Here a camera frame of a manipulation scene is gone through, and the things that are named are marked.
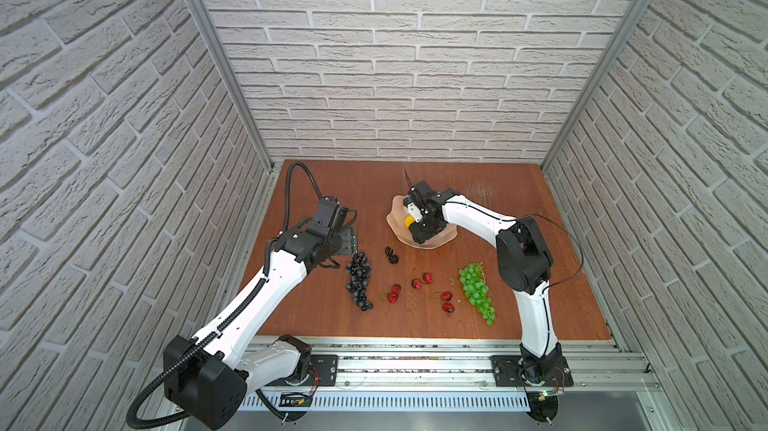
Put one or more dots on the red cherry pair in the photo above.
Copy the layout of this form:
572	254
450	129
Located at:
419	283
445	299
394	293

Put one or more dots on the aluminium corner post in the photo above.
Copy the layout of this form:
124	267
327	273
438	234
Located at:
207	29
604	64

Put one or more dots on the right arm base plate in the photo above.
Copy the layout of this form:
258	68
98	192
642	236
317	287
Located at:
518	371

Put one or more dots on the left aluminium corner post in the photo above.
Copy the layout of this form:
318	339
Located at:
207	29

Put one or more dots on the aluminium mounting rail frame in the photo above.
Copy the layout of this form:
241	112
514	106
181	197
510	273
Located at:
453	375

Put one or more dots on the dark purple grape bunch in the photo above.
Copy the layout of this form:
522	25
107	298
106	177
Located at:
359	271

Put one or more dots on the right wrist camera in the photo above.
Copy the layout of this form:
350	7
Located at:
413	211

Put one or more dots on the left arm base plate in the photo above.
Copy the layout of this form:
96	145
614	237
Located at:
320	370

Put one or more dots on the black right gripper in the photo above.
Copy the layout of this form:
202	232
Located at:
419	234

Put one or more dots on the right aluminium corner post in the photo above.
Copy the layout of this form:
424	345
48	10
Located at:
604	64

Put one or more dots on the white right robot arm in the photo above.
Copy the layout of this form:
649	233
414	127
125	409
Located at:
524	264

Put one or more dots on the pink scalloped fruit bowl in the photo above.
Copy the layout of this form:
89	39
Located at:
396	221

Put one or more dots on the green grape bunch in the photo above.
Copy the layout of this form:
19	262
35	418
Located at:
475	289

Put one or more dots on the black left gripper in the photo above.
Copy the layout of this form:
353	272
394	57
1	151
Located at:
352	237

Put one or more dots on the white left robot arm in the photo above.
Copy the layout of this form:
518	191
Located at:
210	373

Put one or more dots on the black cherry pair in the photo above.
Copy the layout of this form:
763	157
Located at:
392	257

